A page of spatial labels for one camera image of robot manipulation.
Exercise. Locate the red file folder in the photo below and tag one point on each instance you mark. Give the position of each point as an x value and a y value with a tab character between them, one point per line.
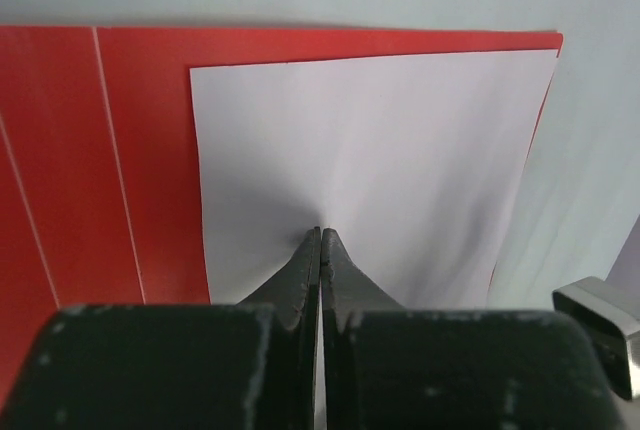
100	192

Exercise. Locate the white paper sheet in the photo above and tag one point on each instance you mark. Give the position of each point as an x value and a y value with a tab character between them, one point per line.
415	161

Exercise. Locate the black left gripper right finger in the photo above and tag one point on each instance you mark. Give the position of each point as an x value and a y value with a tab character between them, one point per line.
390	367

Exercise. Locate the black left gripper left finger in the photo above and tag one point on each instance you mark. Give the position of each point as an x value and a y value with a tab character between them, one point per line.
245	366

